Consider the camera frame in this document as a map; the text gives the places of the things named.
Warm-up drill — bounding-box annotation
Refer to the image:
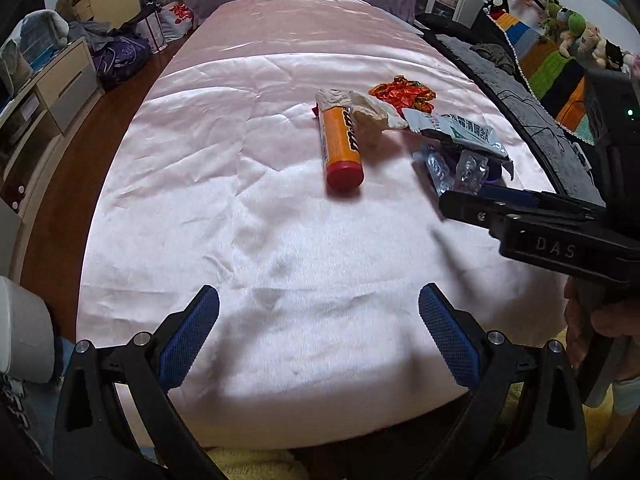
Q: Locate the white trash bin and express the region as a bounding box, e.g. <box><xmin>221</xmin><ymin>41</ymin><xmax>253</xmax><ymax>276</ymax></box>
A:
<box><xmin>0</xmin><ymin>276</ymin><xmax>56</xmax><ymax>385</ymax></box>

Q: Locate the blue bird cage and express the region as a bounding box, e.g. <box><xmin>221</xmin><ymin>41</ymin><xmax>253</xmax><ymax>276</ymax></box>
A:
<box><xmin>20</xmin><ymin>20</ymin><xmax>67</xmax><ymax>68</ymax></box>

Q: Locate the black cable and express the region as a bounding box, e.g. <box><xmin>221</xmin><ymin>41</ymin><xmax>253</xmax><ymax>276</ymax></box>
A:
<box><xmin>495</xmin><ymin>87</ymin><xmax>571</xmax><ymax>156</ymax></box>

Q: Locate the grey white cage cover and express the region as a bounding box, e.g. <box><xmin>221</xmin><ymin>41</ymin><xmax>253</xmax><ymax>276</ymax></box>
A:
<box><xmin>0</xmin><ymin>10</ymin><xmax>71</xmax><ymax>87</ymax></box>

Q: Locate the grey clothes heap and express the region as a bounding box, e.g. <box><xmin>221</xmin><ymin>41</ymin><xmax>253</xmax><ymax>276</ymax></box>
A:
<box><xmin>67</xmin><ymin>20</ymin><xmax>112</xmax><ymax>52</ymax></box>

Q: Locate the grey fluffy sofa blanket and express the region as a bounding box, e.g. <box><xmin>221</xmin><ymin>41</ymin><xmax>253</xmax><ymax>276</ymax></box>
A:
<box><xmin>435</xmin><ymin>32</ymin><xmax>606</xmax><ymax>201</ymax></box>

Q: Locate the cardboard box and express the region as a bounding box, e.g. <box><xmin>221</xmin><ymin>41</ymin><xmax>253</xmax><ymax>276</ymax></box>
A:
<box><xmin>55</xmin><ymin>0</ymin><xmax>96</xmax><ymax>23</ymax></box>

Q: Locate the purple bag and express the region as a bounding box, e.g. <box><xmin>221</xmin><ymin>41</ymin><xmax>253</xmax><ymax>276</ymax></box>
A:
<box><xmin>92</xmin><ymin>35</ymin><xmax>151</xmax><ymax>88</ymax></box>

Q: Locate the beige tissue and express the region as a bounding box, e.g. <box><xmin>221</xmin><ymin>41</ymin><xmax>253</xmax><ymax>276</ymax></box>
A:
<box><xmin>316</xmin><ymin>87</ymin><xmax>408</xmax><ymax>133</ymax></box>

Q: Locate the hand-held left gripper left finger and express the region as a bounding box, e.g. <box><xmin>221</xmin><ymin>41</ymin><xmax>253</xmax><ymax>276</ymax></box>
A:
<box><xmin>52</xmin><ymin>284</ymin><xmax>228</xmax><ymax>480</ymax></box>

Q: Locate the person's right hand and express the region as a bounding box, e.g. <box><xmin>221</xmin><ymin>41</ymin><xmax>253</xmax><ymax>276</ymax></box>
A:
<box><xmin>564</xmin><ymin>279</ymin><xmax>640</xmax><ymax>376</ymax></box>

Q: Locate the row of plush toys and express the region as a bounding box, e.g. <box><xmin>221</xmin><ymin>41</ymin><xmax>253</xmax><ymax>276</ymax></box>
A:
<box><xmin>482</xmin><ymin>0</ymin><xmax>640</xmax><ymax>73</ymax></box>

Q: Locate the white green printed packet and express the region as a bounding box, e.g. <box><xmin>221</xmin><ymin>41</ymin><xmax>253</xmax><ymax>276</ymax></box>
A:
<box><xmin>402</xmin><ymin>108</ymin><xmax>516</xmax><ymax>178</ymax></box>

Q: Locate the orange tube with red cap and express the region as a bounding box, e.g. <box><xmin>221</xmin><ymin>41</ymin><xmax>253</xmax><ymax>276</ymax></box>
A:
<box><xmin>316</xmin><ymin>102</ymin><xmax>366</xmax><ymax>193</ymax></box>

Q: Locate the black white sneaker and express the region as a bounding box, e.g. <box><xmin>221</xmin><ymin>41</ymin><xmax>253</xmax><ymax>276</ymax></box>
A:
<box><xmin>0</xmin><ymin>380</ymin><xmax>31</xmax><ymax>426</ymax></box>

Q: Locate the pink satin tablecloth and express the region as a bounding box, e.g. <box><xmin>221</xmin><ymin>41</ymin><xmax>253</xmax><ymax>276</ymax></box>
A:
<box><xmin>75</xmin><ymin>0</ymin><xmax>558</xmax><ymax>448</ymax></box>

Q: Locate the white striped bag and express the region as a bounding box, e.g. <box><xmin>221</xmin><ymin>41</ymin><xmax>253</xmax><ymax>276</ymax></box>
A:
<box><xmin>135</xmin><ymin>10</ymin><xmax>166</xmax><ymax>53</ymax></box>

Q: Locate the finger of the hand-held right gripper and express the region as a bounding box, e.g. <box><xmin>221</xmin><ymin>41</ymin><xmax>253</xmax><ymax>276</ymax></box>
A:
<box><xmin>439</xmin><ymin>190</ymin><xmax>508</xmax><ymax>231</ymax></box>
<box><xmin>481</xmin><ymin>184</ymin><xmax>607</xmax><ymax>218</ymax></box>

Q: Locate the clear blister pack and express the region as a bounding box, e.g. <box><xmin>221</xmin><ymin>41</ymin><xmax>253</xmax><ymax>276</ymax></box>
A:
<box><xmin>421</xmin><ymin>144</ymin><xmax>458</xmax><ymax>196</ymax></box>
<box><xmin>455</xmin><ymin>150</ymin><xmax>490</xmax><ymax>193</ymax></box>

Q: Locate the red orange foil wrapper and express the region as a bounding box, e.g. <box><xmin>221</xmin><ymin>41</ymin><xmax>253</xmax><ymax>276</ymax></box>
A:
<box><xmin>369</xmin><ymin>76</ymin><xmax>436</xmax><ymax>113</ymax></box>

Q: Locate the striped knitted blanket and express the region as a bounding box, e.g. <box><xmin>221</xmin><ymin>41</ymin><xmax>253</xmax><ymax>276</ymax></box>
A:
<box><xmin>492</xmin><ymin>10</ymin><xmax>608</xmax><ymax>146</ymax></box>

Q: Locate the white bag with red print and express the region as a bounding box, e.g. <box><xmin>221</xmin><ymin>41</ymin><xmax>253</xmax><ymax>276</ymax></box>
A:
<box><xmin>160</xmin><ymin>0</ymin><xmax>195</xmax><ymax>43</ymax></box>

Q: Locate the beige grey television cabinet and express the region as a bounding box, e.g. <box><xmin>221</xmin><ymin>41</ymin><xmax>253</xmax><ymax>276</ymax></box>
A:
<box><xmin>0</xmin><ymin>35</ymin><xmax>106</xmax><ymax>201</ymax></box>

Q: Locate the dark olive cloth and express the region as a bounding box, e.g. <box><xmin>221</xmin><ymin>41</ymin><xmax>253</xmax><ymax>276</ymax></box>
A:
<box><xmin>470</xmin><ymin>42</ymin><xmax>516</xmax><ymax>76</ymax></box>

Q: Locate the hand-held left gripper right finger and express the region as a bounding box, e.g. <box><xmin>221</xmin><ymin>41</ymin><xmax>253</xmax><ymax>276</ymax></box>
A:
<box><xmin>415</xmin><ymin>282</ymin><xmax>591</xmax><ymax>480</ymax></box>

